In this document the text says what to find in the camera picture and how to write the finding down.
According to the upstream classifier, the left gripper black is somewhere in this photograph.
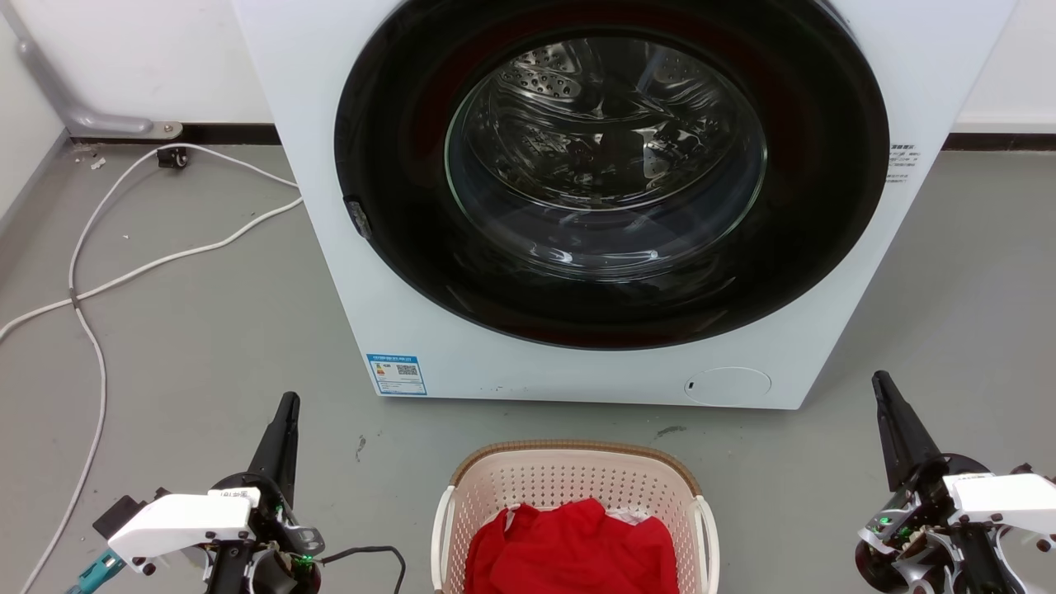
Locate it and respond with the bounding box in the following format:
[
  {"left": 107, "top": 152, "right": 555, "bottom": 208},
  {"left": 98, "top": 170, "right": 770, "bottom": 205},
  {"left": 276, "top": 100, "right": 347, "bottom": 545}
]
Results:
[{"left": 203, "top": 391, "right": 325, "bottom": 594}]

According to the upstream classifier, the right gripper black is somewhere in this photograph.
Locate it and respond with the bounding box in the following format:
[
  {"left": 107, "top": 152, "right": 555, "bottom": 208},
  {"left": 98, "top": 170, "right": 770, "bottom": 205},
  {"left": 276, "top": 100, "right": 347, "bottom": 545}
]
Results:
[{"left": 853, "top": 370, "right": 1056, "bottom": 594}]

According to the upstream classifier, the beige perforated laundry basket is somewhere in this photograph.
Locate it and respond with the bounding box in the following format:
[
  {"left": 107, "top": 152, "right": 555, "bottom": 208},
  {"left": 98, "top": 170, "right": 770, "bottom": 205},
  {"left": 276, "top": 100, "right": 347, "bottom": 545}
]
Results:
[{"left": 431, "top": 440, "right": 720, "bottom": 594}]

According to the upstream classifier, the blue energy label sticker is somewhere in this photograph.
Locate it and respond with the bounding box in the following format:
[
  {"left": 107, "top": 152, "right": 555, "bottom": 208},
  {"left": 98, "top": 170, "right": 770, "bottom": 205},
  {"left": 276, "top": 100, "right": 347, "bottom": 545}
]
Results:
[{"left": 366, "top": 354, "right": 428, "bottom": 397}]

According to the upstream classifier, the round white filter cover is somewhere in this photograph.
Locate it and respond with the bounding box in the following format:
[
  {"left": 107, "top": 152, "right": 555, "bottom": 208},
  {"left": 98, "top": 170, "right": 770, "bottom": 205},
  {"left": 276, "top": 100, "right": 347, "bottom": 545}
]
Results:
[{"left": 684, "top": 366, "right": 773, "bottom": 407}]

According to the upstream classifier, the small printed text sticker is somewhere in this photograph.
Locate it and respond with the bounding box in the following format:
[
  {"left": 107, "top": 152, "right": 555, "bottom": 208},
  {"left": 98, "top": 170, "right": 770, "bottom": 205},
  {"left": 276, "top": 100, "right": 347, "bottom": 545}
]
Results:
[{"left": 888, "top": 142, "right": 918, "bottom": 186}]

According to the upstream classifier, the red garment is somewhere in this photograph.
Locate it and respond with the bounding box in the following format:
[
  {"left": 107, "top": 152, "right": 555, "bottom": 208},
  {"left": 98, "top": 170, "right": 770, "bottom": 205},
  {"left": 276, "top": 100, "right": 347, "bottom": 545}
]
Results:
[{"left": 464, "top": 497, "right": 681, "bottom": 594}]

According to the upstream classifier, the black round washer door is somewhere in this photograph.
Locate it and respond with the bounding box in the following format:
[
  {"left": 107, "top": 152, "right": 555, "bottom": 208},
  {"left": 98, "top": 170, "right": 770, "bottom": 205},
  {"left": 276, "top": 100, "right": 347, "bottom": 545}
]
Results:
[{"left": 333, "top": 0, "right": 891, "bottom": 351}]

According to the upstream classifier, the white front-load washing machine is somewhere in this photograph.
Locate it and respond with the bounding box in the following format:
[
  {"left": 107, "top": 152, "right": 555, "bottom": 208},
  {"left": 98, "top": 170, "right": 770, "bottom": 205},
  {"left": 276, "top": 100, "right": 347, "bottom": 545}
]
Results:
[{"left": 231, "top": 0, "right": 1019, "bottom": 411}]

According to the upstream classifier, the steel washer drum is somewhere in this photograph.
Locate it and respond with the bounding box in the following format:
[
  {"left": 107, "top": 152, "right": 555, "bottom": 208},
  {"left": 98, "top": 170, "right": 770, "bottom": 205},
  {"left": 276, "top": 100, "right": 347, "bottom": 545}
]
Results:
[{"left": 445, "top": 35, "right": 768, "bottom": 283}]

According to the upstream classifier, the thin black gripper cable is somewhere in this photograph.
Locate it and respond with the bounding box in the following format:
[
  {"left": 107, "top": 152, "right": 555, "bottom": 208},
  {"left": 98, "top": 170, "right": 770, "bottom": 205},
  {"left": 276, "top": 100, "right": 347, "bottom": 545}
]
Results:
[{"left": 317, "top": 544, "right": 408, "bottom": 594}]

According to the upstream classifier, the long looping white cable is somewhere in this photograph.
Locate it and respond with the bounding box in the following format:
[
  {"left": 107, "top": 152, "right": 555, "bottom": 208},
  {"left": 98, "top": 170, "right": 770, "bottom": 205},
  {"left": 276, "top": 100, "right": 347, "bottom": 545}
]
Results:
[{"left": 20, "top": 143, "right": 301, "bottom": 594}]

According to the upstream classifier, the white floor cable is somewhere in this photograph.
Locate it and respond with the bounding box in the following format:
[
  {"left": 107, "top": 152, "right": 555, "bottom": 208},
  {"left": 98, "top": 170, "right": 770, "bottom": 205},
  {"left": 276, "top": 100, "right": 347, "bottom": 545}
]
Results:
[{"left": 0, "top": 196, "right": 304, "bottom": 342}]

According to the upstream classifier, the teal cable connector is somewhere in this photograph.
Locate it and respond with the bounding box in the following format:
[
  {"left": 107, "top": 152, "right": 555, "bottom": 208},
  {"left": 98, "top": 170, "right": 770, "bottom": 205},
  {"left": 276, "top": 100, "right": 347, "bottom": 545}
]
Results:
[{"left": 64, "top": 550, "right": 126, "bottom": 594}]

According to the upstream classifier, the grey wall pipe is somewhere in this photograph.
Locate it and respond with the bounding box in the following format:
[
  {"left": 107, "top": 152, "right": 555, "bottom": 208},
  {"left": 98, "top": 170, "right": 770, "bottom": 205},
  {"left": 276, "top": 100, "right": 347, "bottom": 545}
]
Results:
[{"left": 0, "top": 0, "right": 184, "bottom": 139}]

